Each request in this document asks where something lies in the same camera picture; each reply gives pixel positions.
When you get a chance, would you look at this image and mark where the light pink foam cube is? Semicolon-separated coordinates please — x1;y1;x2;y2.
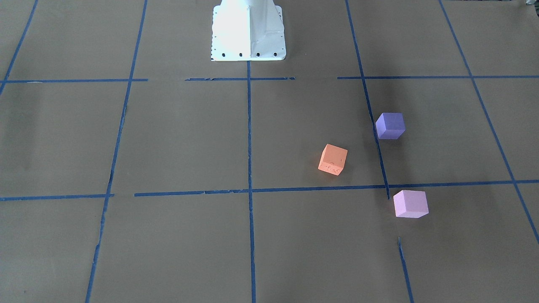
393;190;429;218

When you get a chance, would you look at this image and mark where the orange foam cube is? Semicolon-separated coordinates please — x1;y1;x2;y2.
318;144;348;175

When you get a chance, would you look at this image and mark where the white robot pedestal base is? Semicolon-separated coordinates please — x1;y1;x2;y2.
211;0;287;61

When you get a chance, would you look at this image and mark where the dark purple foam cube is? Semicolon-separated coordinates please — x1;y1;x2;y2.
375;112;406;139

